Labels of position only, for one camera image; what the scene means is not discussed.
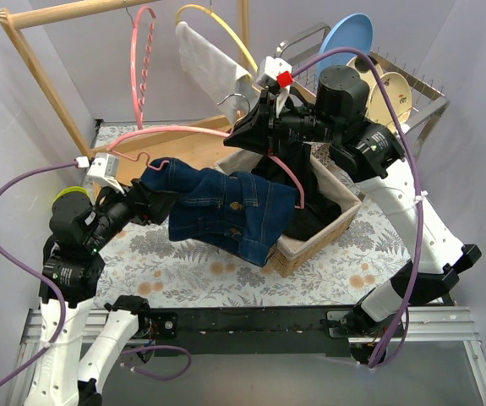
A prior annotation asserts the pink hanger front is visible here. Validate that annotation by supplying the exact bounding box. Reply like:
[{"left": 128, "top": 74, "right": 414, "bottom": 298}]
[{"left": 104, "top": 103, "right": 305, "bottom": 210}]

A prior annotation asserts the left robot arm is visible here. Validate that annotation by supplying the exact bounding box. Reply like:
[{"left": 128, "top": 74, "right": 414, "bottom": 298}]
[{"left": 25, "top": 179, "right": 178, "bottom": 405}]

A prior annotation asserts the white skirt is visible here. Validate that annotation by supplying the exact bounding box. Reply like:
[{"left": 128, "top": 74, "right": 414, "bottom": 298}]
[{"left": 175, "top": 21, "right": 259, "bottom": 123}]

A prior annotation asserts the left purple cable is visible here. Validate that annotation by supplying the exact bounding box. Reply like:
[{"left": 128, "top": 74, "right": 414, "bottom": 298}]
[{"left": 0, "top": 158, "right": 193, "bottom": 405}]

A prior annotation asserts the blue denim skirt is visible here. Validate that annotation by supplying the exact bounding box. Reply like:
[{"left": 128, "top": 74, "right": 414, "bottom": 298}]
[{"left": 140, "top": 157, "right": 299, "bottom": 266}]

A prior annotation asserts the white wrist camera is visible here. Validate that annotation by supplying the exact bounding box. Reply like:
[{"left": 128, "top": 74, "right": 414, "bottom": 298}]
[
  {"left": 255, "top": 55, "right": 295, "bottom": 109},
  {"left": 75, "top": 152, "right": 125, "bottom": 194}
]

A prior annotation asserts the purple cable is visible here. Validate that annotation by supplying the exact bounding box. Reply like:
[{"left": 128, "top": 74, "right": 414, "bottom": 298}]
[
  {"left": 287, "top": 47, "right": 426, "bottom": 370},
  {"left": 0, "top": 158, "right": 193, "bottom": 405}
]

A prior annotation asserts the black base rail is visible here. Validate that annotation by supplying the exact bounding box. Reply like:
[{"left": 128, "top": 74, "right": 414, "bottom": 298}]
[{"left": 140, "top": 304, "right": 408, "bottom": 359}]

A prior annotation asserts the blue plate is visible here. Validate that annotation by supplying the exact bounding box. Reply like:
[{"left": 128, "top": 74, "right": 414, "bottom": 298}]
[{"left": 319, "top": 13, "right": 374, "bottom": 54}]

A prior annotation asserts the yellow hanger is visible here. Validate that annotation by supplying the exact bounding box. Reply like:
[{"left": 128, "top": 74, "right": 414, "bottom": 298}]
[{"left": 175, "top": 3, "right": 258, "bottom": 73}]

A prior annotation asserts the pink hanger rear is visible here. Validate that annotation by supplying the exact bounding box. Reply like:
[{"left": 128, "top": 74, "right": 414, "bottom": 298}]
[{"left": 130, "top": 6, "right": 156, "bottom": 129}]

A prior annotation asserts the cream plate black spot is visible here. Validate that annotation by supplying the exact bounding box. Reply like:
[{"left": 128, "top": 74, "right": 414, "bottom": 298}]
[{"left": 347, "top": 55, "right": 384, "bottom": 79}]

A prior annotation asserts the wooden clothes rack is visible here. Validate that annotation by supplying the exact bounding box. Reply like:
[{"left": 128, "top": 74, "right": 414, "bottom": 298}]
[{"left": 0, "top": 0, "right": 255, "bottom": 200}]

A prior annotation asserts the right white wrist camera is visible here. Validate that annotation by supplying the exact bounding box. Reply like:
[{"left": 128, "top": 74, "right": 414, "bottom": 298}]
[{"left": 255, "top": 55, "right": 295, "bottom": 109}]

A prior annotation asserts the wicker laundry basket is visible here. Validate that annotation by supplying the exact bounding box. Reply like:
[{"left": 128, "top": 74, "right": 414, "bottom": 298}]
[{"left": 215, "top": 145, "right": 363, "bottom": 278}]

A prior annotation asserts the metal dish rack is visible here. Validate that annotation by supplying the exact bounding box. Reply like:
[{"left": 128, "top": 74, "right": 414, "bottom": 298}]
[{"left": 275, "top": 23, "right": 449, "bottom": 160}]

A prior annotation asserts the floral tablecloth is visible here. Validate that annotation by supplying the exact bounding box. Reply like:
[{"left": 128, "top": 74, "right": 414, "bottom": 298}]
[{"left": 50, "top": 122, "right": 446, "bottom": 308}]

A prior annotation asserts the green bowl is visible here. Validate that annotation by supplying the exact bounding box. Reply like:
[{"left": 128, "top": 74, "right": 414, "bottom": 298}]
[{"left": 54, "top": 186, "right": 90, "bottom": 201}]

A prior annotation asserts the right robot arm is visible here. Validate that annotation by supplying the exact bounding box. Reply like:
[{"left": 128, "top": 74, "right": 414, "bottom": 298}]
[{"left": 224, "top": 65, "right": 481, "bottom": 337}]

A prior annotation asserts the black garment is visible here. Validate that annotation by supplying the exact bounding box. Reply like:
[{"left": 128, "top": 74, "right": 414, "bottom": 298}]
[{"left": 248, "top": 142, "right": 342, "bottom": 246}]

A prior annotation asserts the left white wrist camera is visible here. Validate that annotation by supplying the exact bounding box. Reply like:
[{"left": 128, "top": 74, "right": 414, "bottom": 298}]
[{"left": 75, "top": 152, "right": 125, "bottom": 194}]

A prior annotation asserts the cream plate flower print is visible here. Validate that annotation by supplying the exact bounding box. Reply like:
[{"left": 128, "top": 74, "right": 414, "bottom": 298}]
[{"left": 366, "top": 72, "right": 412, "bottom": 134}]

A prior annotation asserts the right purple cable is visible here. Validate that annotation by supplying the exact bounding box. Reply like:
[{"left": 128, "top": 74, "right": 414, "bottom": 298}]
[{"left": 287, "top": 47, "right": 426, "bottom": 370}]

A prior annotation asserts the pink hanger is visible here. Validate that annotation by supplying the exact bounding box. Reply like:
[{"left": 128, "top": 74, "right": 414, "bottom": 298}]
[
  {"left": 130, "top": 6, "right": 156, "bottom": 129},
  {"left": 104, "top": 103, "right": 305, "bottom": 210}
]

